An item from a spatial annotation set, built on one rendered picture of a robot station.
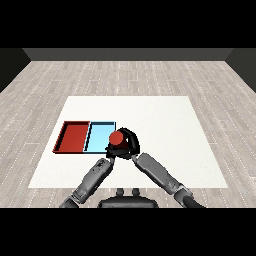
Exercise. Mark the dark grey robot body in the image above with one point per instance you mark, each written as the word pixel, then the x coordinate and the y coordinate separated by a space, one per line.
pixel 128 201

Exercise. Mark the red shallow open box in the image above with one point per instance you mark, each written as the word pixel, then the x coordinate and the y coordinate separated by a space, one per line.
pixel 74 136

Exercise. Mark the light blue shallow open box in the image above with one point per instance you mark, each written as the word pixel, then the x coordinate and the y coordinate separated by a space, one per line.
pixel 98 138

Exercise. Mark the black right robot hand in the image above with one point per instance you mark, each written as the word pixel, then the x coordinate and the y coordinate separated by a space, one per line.
pixel 134 143

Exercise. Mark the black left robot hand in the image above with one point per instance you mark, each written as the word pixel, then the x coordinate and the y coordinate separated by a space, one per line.
pixel 110 152

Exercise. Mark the small red can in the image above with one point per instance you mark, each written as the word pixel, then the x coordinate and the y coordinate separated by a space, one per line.
pixel 116 137

